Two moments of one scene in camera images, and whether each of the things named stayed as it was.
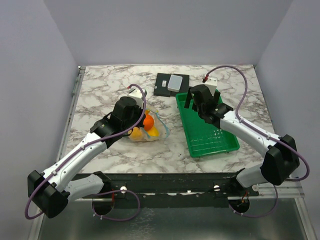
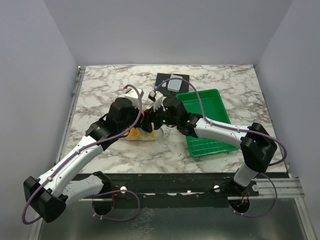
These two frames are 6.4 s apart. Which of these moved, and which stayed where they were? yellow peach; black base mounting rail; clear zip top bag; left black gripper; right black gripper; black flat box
Moved: right black gripper; clear zip top bag
Stayed: black flat box; left black gripper; black base mounting rail; yellow peach
